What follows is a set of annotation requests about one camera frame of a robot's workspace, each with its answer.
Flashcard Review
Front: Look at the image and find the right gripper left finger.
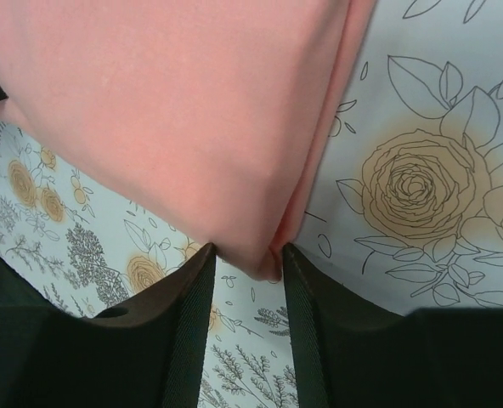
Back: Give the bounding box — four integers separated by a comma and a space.
0, 245, 216, 407

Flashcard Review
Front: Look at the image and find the salmon pink t shirt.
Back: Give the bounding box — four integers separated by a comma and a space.
0, 1, 375, 281

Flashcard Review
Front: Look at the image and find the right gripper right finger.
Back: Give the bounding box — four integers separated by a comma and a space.
283, 245, 503, 407

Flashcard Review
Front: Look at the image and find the floral patterned table mat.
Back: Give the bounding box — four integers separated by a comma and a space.
0, 1, 503, 407

